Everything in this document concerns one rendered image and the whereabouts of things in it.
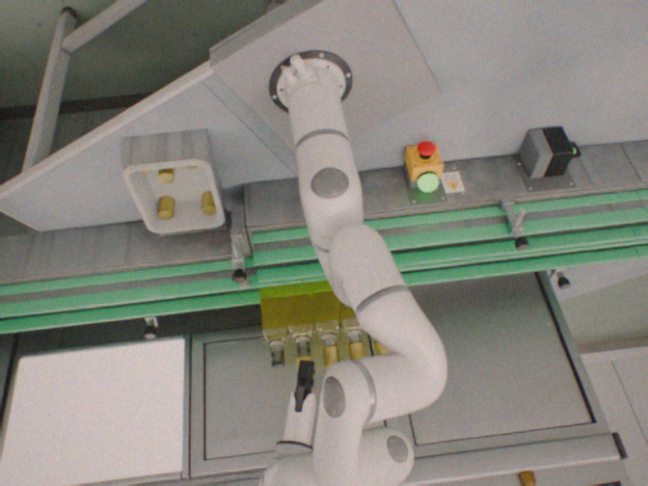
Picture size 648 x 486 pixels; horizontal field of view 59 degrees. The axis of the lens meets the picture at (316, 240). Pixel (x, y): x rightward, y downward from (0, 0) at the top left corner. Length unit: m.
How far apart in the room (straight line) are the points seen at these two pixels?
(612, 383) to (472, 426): 3.66
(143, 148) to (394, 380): 0.71
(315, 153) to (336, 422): 0.41
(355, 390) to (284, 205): 0.63
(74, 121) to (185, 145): 0.94
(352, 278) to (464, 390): 0.69
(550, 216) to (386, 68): 0.52
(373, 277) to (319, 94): 0.36
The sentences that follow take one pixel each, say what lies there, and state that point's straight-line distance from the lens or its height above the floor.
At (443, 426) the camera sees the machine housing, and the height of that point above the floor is 1.27.
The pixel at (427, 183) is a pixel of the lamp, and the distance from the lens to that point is 1.27.
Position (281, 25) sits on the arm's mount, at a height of 0.80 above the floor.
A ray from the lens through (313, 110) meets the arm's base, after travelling 0.98.
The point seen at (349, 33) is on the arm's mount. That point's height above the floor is 0.80.
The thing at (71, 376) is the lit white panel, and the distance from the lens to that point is 1.52.
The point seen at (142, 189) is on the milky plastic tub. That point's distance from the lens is 1.27.
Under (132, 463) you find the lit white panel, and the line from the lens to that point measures 1.40.
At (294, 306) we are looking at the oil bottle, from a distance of 1.29.
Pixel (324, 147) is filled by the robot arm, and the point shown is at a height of 0.99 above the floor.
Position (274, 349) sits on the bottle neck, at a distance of 1.27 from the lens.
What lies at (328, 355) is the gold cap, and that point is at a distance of 1.25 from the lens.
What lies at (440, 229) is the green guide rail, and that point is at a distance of 1.28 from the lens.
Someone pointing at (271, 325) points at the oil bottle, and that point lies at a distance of 1.27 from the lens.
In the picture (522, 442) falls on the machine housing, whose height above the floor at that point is 1.33.
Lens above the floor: 1.62
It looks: 34 degrees down
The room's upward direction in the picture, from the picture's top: 172 degrees clockwise
